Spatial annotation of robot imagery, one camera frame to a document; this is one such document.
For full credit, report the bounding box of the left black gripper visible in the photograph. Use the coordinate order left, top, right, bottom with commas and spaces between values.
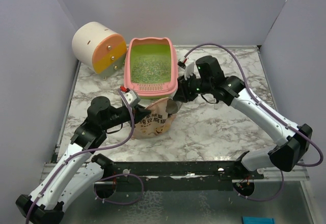
102, 103, 152, 131

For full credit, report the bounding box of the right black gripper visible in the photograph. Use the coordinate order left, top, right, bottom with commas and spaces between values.
173, 72, 213, 103

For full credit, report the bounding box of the beige cat litter bag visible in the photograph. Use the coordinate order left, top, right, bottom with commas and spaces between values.
132, 97, 176, 139

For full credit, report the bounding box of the clear plastic litter scoop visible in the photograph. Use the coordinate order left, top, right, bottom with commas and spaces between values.
166, 99, 183, 115

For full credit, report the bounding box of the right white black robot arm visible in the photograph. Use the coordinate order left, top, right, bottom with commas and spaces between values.
173, 55, 312, 179

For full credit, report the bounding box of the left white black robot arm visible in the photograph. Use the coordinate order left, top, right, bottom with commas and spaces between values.
16, 91, 151, 223

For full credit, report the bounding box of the pink green litter box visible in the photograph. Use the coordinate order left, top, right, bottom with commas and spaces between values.
124, 37, 178, 99

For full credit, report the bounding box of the green litter granules pile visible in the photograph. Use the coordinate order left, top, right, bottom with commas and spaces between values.
130, 55, 171, 84

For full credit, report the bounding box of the cream orange cylindrical container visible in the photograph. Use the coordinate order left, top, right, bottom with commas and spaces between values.
72, 21, 127, 79

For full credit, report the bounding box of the blue object at bottom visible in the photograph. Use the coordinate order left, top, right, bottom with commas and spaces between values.
242, 216, 275, 224

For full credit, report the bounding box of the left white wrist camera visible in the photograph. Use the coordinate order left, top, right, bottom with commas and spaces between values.
119, 87, 141, 108

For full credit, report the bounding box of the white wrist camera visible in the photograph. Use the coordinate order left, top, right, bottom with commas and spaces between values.
178, 58, 195, 80
119, 87, 141, 108

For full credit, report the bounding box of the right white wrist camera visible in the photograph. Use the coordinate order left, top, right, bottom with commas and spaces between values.
178, 58, 195, 80

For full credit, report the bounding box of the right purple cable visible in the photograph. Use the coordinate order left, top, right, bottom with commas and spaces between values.
182, 42, 324, 203

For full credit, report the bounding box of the purple cable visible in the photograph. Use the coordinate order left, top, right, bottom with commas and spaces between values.
25, 91, 135, 224
182, 42, 324, 203

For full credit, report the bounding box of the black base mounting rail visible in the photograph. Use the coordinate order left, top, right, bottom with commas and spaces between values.
91, 154, 263, 192

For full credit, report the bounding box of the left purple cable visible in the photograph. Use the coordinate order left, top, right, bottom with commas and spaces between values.
25, 91, 135, 224

